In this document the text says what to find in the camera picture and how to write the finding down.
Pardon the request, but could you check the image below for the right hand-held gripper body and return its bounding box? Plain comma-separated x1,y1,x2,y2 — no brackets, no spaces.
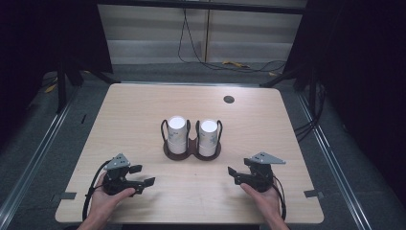
248,151,286,194

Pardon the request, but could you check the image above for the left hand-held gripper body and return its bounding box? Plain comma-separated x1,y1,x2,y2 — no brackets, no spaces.
101,152,137,196

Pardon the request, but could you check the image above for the stack of white paper cups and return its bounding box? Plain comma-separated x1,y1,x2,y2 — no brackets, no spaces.
167,115,189,155
197,119,219,158

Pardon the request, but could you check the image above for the dark brown double cup holder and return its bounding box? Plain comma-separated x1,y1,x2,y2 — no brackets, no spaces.
160,118,224,162

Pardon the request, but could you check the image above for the person's right hand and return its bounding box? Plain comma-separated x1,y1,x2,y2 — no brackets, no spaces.
239,183,284,223

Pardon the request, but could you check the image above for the person's left hand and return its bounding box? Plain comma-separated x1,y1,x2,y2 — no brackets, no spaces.
88,174,137,222

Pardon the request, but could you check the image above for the black metal stand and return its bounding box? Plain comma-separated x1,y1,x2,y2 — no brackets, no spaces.
259,66,321,113
55,57,113,115

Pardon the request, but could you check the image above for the dark curtain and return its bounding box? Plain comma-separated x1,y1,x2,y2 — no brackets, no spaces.
0,0,114,145
282,0,406,199

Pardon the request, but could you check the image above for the black horizontal bar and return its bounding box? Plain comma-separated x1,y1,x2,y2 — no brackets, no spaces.
97,0,308,15

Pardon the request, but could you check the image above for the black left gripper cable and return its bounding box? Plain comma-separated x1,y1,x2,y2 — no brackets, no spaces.
81,159,111,222

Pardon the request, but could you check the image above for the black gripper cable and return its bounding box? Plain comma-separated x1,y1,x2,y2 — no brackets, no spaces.
81,159,111,222
272,174,287,221

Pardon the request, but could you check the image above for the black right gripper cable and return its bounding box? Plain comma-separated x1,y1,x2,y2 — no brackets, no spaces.
272,174,287,221

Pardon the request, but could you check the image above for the metal floor rail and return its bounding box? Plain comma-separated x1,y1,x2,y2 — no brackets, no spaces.
0,85,80,222
294,91,373,230

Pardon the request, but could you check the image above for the black cable bundle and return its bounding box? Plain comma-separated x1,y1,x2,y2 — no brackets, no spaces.
293,81,327,144

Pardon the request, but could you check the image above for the yellow strap on floor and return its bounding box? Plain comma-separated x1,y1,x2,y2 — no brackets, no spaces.
221,59,251,69

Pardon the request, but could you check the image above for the black hanging cable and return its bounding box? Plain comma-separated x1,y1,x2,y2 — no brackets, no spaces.
177,8,287,74

